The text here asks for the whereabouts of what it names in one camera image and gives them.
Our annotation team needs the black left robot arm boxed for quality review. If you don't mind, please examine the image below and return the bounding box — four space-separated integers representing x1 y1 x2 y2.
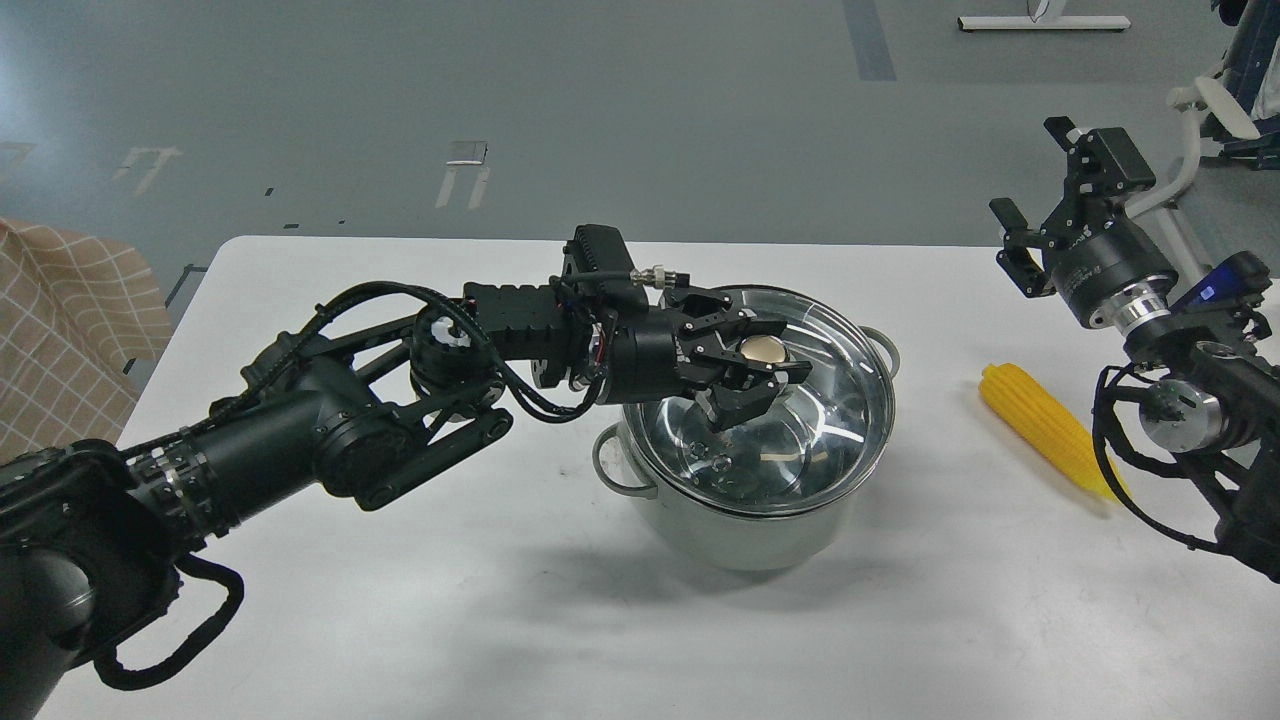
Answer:
1 225 812 719

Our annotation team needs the dark blue object on chair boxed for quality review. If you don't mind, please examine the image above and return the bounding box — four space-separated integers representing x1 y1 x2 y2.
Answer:
1201 1 1279 170

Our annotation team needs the beige checkered cloth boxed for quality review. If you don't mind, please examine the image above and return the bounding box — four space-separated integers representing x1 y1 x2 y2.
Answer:
1 219 174 461

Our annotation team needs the white chair frame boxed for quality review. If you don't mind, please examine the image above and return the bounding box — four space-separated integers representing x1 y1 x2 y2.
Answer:
1125 60 1262 283

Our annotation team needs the yellow corn cob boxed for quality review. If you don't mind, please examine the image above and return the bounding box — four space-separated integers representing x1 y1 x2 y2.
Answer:
978 363 1120 503

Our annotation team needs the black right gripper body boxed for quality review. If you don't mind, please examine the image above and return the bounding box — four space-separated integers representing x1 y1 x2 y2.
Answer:
1046 220 1178 331

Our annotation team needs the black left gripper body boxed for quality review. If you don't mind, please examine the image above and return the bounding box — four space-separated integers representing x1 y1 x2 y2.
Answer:
605 307 698 405

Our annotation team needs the white desk leg base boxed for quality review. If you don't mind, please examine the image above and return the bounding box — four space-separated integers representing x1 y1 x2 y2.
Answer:
956 15 1132 32

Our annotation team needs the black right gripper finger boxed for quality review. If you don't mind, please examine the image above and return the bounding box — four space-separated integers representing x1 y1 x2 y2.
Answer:
988 199 1056 299
1042 117 1156 236

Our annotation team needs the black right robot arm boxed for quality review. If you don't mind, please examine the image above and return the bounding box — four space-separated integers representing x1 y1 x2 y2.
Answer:
989 117 1279 580

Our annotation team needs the grey steel cooking pot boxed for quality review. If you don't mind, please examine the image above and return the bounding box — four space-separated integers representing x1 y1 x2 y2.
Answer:
591 328 900 571

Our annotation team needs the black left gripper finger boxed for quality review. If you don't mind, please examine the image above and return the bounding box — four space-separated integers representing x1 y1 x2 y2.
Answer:
692 355 813 433
660 287 788 354

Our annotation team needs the glass pot lid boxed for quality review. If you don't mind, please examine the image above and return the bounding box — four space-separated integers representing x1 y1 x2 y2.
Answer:
598 284 899 518

